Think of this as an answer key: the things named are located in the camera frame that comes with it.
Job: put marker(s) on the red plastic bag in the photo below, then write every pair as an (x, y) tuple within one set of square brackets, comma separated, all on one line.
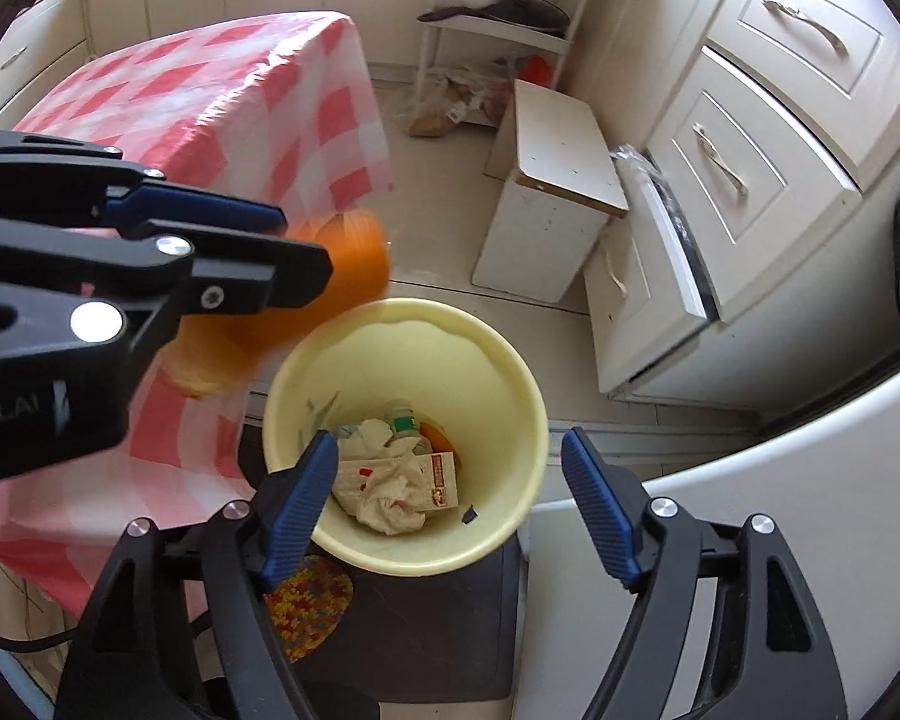
[(536, 71)]

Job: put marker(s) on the white deep cabinet drawer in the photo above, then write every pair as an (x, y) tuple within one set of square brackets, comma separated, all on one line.
[(757, 187)]

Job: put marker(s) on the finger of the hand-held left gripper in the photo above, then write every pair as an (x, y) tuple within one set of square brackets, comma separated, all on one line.
[(195, 210), (255, 277)]

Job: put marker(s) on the white open cabinet drawer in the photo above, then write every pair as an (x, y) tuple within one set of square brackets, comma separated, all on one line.
[(645, 315)]

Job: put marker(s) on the white wooden stool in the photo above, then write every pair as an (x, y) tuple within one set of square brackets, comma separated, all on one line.
[(555, 150)]

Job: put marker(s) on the clear plastic wrap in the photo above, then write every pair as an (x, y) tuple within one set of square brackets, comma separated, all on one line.
[(634, 159)]

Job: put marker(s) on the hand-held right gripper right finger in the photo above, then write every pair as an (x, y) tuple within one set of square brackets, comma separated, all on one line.
[(600, 510)]

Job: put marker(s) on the table with red checked cloth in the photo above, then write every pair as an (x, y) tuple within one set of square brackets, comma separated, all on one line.
[(195, 90)]

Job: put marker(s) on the white paper tissue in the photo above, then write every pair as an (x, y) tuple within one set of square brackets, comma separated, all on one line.
[(390, 499)]

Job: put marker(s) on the white shallow cabinet drawer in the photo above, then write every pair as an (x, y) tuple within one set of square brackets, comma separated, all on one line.
[(757, 52)]

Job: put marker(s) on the white shelf trolley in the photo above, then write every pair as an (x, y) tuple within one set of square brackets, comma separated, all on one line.
[(510, 41)]

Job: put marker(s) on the yellow plastic bin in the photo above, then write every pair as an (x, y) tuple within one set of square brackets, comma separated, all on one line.
[(420, 345)]

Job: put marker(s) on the white refrigerator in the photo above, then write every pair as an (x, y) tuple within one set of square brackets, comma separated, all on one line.
[(832, 465)]

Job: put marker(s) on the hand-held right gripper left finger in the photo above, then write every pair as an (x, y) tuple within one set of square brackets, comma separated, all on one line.
[(300, 510)]

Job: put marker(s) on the clear plastic bag with food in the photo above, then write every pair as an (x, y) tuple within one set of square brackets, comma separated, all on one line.
[(435, 109)]

